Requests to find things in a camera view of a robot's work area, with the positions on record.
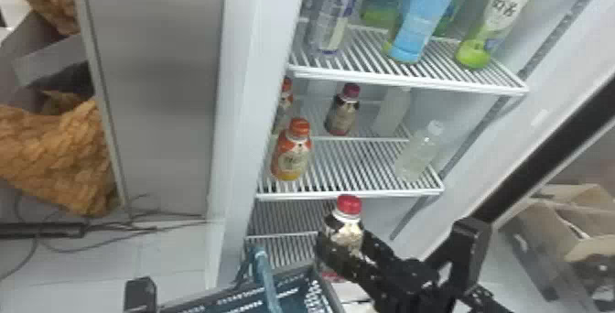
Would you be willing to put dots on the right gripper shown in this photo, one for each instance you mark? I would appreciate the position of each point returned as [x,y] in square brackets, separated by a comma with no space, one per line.
[408,288]

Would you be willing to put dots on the red-capped brown bottle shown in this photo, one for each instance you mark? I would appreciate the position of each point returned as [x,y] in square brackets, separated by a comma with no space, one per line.
[347,223]

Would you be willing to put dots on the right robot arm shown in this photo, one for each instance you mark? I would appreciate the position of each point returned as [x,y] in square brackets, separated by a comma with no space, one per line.
[480,303]

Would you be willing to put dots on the blue basket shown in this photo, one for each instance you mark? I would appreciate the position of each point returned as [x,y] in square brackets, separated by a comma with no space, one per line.
[288,298]

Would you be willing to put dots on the orange bottle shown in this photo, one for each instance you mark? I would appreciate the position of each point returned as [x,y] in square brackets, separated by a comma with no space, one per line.
[285,101]
[290,154]

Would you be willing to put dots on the dark brown bottle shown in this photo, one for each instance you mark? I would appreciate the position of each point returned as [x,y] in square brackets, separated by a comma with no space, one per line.
[342,113]

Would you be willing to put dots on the fridge door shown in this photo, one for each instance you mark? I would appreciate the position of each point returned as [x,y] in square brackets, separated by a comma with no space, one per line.
[543,161]

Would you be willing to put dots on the cardboard box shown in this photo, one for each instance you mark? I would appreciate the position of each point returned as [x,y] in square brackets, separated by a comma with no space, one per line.
[571,223]

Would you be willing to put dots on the white fridge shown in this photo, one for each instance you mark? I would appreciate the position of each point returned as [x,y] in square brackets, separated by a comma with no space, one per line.
[173,89]

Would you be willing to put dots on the blue bottle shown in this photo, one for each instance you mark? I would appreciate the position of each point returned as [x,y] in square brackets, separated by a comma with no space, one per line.
[423,12]

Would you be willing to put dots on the green white-labelled bottle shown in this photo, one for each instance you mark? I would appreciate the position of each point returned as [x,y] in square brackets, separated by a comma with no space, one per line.
[495,17]

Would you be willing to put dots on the black power strip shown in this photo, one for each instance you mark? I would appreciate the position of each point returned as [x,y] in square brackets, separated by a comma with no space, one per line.
[43,230]

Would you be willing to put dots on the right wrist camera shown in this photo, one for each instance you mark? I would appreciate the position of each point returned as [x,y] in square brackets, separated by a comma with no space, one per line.
[468,252]

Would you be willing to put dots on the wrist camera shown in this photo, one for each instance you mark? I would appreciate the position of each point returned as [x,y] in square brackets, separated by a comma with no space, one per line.
[140,295]
[468,252]

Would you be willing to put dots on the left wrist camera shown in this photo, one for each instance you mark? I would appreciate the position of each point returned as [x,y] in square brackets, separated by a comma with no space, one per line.
[140,295]

